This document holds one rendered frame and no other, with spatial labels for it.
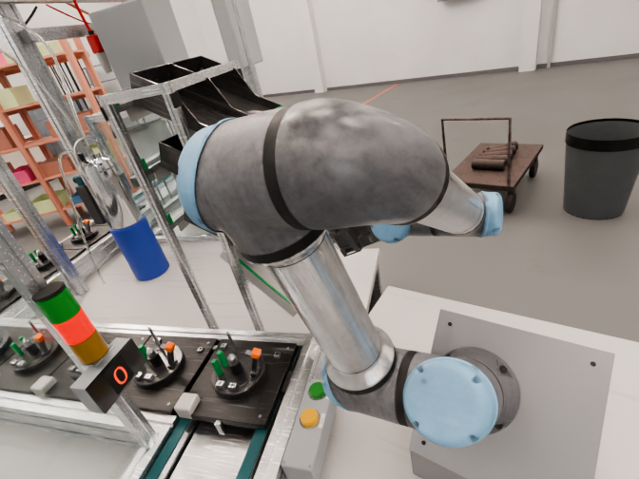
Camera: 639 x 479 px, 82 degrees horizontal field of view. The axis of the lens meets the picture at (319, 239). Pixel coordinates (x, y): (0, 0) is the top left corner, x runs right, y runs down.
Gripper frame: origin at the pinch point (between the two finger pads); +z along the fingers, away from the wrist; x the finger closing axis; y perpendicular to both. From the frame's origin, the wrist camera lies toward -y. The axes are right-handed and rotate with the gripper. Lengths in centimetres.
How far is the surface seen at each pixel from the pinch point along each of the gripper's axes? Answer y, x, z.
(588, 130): 105, 276, -64
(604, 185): 132, 230, -60
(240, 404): 19.9, -34.6, 18.7
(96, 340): -14, -47, 15
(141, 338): 0, -24, 61
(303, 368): 25.6, -19.7, 10.7
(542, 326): 58, 18, -36
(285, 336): 20.8, -11.6, 19.3
